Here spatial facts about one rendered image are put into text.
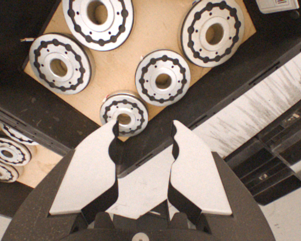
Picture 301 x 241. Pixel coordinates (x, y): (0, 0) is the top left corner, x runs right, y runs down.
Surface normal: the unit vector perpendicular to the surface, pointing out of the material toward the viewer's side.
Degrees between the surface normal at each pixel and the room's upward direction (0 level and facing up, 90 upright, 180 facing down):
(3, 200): 90
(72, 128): 90
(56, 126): 90
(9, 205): 90
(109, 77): 0
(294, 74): 0
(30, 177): 0
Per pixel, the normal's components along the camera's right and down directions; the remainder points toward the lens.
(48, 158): 0.04, 0.54
